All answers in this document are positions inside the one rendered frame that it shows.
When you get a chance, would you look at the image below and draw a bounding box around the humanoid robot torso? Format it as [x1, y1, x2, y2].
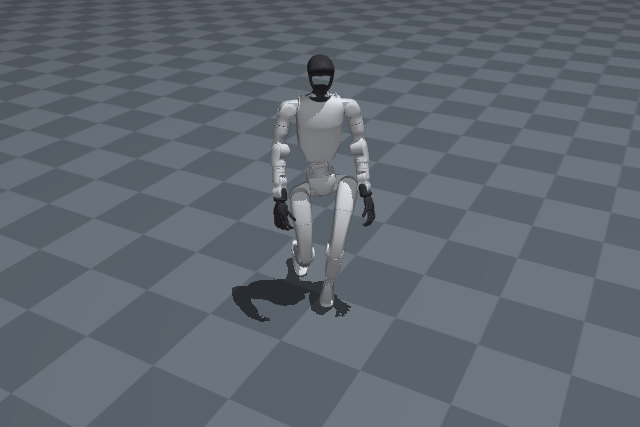
[296, 92, 344, 197]

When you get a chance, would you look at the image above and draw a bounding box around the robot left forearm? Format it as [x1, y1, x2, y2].
[354, 140, 371, 193]

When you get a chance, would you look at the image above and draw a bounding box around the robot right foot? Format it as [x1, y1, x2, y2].
[291, 240, 308, 276]

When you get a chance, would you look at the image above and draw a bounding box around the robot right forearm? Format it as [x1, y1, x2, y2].
[270, 144, 287, 198]

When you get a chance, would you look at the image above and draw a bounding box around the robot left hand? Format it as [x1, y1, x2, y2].
[358, 184, 375, 227]

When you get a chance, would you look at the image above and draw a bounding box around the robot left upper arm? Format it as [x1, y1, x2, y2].
[341, 98, 365, 155]

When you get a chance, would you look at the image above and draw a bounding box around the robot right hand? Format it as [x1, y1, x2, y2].
[274, 188, 296, 231]

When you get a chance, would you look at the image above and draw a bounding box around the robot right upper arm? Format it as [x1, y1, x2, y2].
[271, 99, 299, 158]

